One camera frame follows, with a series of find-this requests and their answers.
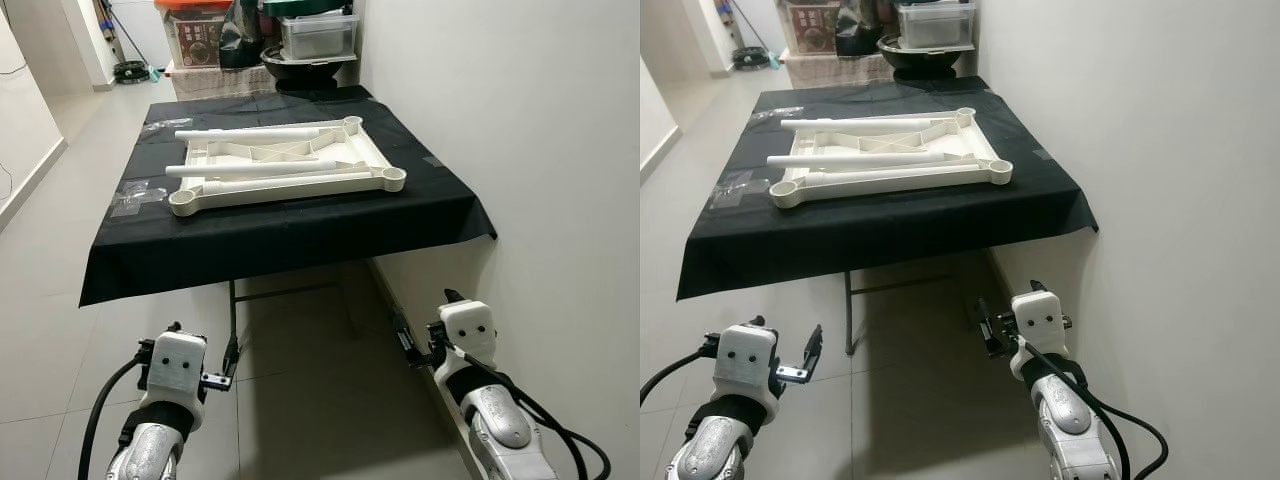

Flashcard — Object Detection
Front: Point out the white plastic table top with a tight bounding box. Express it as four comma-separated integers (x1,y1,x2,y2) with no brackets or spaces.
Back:
168,116,408,219
770,106,1014,210

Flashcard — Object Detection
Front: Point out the white plastic table leg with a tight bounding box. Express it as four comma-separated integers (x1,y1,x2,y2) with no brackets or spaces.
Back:
766,150,946,171
174,126,323,141
780,116,931,131
803,165,986,188
203,172,377,195
165,160,343,179

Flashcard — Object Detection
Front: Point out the black tablecloth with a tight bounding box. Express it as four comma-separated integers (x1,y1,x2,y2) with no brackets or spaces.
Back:
676,77,1099,301
78,85,498,308

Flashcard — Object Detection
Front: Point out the crumpled clear tape piece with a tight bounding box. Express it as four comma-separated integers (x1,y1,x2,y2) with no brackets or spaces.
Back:
710,170,771,209
108,178,169,216

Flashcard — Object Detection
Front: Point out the beige patterned cloth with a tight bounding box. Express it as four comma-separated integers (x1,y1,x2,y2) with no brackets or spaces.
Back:
165,62,281,101
785,52,896,91

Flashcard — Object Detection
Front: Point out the mop with teal head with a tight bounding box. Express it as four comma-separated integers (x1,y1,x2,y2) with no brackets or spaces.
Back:
100,0,163,81
720,0,783,69

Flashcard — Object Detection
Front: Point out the clear lidded plastic container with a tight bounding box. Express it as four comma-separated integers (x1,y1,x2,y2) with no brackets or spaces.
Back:
278,12,359,61
895,0,978,51

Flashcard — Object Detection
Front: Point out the shiny black plastic bag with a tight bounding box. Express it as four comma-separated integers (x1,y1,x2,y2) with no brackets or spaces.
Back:
220,0,266,71
835,0,886,58

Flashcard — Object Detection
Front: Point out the dark green round lid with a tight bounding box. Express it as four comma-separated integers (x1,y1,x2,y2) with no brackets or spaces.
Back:
262,0,356,19

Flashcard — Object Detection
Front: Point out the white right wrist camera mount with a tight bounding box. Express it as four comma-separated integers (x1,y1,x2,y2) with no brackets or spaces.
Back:
1008,290,1069,359
438,299,499,369

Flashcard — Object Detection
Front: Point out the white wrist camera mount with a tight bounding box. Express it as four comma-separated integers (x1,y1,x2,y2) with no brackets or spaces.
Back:
138,330,208,406
1008,290,1069,359
438,299,499,369
713,324,783,403

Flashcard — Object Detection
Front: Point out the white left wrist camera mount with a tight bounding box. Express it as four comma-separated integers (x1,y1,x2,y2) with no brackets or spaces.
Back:
713,324,783,403
138,330,208,406

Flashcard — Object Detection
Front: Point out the black metal folding table frame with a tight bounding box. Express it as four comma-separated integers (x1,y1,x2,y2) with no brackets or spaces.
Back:
843,265,961,356
228,265,361,346

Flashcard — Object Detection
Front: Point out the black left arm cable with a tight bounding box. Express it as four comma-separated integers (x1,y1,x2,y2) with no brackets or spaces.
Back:
640,335,723,406
78,355,151,480

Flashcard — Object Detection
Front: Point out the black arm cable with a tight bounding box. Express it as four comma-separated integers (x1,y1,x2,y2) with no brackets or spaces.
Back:
445,340,613,480
78,355,151,480
640,335,723,406
1015,335,1171,480

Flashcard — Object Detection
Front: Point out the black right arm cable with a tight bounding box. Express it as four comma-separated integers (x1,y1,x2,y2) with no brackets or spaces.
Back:
1015,335,1171,480
445,340,613,480

